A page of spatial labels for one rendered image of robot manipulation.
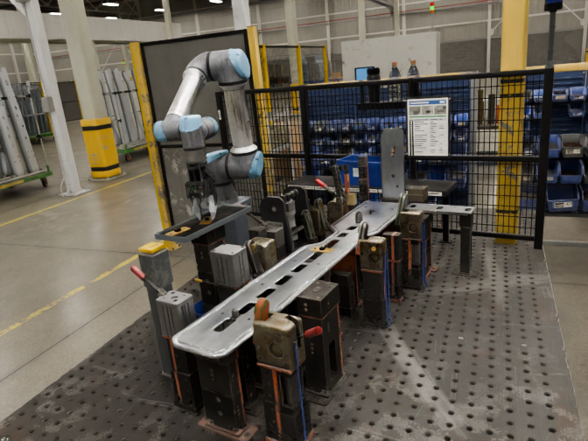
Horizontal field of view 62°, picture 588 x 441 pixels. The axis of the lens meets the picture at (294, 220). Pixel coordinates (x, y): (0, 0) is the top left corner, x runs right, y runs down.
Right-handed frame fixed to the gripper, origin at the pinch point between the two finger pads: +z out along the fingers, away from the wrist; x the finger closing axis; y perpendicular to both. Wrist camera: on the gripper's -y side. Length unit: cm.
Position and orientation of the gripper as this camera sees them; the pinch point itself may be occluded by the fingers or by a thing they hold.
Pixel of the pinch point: (206, 216)
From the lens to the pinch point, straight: 175.9
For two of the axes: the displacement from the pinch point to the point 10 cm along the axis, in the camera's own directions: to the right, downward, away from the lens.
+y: -1.0, 3.1, -9.5
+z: 0.9, 9.5, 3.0
